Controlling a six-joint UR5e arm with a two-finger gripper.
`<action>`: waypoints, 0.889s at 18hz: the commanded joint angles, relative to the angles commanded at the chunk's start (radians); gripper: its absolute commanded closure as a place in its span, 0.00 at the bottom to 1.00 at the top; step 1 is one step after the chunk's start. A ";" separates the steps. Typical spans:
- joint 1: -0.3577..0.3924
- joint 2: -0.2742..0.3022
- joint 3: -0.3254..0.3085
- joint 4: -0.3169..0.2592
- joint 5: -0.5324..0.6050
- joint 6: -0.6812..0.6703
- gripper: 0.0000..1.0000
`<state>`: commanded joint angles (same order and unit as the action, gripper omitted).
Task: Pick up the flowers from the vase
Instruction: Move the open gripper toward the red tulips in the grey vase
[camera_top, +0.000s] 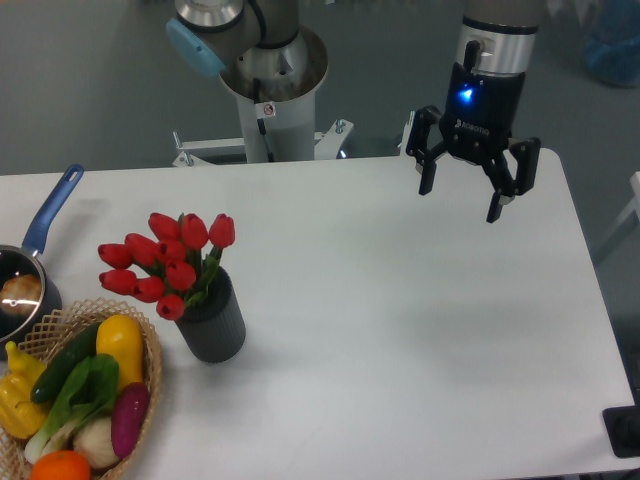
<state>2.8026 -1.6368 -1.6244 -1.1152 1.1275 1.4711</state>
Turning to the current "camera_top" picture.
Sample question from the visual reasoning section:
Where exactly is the purple eggplant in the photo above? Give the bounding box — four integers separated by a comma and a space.
111, 382, 151, 459

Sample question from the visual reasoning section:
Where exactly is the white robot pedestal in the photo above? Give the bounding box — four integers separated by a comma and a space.
173, 26, 354, 167

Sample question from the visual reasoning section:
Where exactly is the woven wicker basket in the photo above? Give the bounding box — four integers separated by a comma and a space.
17, 297, 163, 479

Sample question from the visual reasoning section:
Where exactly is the green bok choy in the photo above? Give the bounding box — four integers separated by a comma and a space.
24, 354, 119, 464

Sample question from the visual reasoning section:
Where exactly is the white furniture leg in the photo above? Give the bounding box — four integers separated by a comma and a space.
592, 171, 639, 267

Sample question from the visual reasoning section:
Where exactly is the blue bag on floor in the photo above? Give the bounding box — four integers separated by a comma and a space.
581, 0, 639, 88

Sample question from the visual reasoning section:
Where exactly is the black device at table edge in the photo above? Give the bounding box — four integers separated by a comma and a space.
602, 406, 639, 458

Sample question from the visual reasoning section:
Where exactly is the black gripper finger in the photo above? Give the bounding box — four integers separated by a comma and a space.
483, 137, 541, 223
404, 105, 446, 195

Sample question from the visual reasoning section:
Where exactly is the yellow bell pepper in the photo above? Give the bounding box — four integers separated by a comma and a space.
1, 341, 50, 440

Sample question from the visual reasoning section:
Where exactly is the black cable on pedestal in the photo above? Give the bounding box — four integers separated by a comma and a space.
252, 78, 275, 163

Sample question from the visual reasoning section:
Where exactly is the orange fruit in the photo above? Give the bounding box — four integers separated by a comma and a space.
30, 450, 91, 480

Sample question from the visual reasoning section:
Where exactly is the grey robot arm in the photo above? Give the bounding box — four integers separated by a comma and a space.
166, 1, 543, 222

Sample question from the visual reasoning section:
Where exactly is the dark grey ribbed vase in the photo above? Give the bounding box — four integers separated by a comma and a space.
176, 268, 246, 364

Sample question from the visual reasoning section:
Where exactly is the white garlic bulb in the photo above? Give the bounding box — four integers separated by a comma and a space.
73, 417, 120, 470

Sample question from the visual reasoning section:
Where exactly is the blue-handled saucepan with lid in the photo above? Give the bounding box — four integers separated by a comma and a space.
1, 164, 84, 346

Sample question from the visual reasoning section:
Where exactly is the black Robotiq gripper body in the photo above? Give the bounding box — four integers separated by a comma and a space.
439, 63, 526, 165

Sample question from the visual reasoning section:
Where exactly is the green cucumber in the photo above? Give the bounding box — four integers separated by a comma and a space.
30, 322, 101, 404

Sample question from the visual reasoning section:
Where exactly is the red tulip bouquet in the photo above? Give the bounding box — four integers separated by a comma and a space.
97, 212, 236, 321

